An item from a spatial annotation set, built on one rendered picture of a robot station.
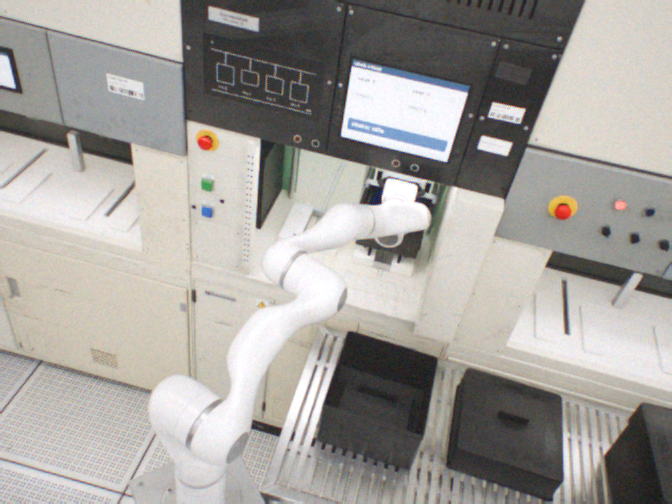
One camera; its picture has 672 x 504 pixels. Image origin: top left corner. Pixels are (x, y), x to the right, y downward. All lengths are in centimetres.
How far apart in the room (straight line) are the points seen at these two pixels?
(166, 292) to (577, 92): 145
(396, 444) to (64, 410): 156
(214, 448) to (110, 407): 152
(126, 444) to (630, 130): 210
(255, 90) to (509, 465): 118
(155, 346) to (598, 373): 156
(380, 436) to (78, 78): 125
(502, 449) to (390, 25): 113
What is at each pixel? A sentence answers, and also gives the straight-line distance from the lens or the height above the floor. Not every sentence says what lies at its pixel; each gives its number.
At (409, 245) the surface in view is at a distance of 210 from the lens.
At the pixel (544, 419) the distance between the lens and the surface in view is 195.
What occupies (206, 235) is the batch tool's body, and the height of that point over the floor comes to 100.
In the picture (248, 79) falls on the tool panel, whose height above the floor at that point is 156.
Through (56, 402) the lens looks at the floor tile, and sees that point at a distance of 291.
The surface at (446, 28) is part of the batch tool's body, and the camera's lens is 150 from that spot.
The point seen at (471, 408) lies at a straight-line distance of 189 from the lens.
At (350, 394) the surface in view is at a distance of 193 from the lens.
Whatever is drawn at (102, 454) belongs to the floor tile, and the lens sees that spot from 274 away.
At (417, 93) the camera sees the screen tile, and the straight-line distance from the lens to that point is 157.
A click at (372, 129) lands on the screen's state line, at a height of 151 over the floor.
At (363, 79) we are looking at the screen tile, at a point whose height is 164.
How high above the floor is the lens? 233
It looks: 42 degrees down
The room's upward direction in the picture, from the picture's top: 10 degrees clockwise
